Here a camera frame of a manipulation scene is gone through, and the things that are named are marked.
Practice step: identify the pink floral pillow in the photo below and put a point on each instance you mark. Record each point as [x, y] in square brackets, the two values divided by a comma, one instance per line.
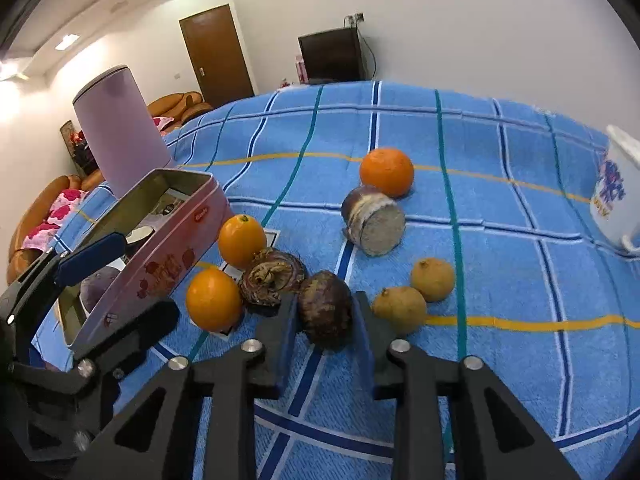
[65, 205]
[40, 235]

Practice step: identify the tall purple cylinder container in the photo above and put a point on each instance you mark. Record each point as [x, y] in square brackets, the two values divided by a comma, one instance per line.
[125, 130]

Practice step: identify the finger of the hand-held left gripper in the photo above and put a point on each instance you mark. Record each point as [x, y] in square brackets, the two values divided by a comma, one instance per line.
[90, 260]
[135, 330]

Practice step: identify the orange leather sofa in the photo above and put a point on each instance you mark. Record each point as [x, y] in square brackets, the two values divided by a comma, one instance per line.
[25, 225]

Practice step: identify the orange leather armchair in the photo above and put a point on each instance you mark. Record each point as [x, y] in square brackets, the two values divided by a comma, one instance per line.
[175, 105]

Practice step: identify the brown wooden door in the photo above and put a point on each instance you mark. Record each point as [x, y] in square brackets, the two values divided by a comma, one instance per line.
[217, 55]

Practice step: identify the rectangular ceiling light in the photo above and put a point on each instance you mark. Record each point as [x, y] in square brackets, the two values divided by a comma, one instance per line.
[67, 41]

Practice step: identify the black television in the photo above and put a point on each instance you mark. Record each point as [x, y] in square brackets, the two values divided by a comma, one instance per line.
[331, 55]

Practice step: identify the white printed mug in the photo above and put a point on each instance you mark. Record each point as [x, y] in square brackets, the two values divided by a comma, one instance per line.
[617, 195]

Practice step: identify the small orange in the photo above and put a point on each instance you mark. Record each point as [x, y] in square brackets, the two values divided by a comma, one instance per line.
[242, 241]
[214, 300]

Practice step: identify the pink metal tin box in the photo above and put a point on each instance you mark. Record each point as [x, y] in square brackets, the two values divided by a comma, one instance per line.
[165, 260]

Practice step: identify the pink bottle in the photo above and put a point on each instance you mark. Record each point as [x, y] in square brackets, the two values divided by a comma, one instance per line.
[301, 67]

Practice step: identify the cut taro with pale face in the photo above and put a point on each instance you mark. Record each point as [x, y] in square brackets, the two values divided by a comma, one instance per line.
[375, 222]

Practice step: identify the purple round vegetable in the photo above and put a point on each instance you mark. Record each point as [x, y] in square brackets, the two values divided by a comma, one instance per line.
[97, 287]

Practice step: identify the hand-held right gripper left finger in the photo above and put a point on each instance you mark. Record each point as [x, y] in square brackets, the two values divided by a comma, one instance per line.
[286, 345]

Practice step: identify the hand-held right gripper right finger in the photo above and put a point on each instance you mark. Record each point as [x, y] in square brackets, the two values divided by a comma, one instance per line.
[365, 350]

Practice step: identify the wall power socket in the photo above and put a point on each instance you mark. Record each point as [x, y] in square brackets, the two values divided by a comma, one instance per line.
[356, 17]

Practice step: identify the dark brown taro piece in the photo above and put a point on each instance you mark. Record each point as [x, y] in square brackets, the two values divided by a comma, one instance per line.
[272, 275]
[325, 310]

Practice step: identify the large orange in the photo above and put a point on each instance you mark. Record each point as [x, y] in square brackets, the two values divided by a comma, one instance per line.
[386, 172]

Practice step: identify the dull yellow round fruit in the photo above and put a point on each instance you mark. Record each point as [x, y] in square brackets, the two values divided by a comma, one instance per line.
[433, 280]
[400, 310]

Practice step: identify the ceiling air vent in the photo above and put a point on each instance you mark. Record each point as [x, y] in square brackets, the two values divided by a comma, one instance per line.
[120, 5]

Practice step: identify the dark wooden cabinet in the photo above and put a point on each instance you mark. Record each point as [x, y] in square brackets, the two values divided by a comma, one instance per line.
[77, 145]

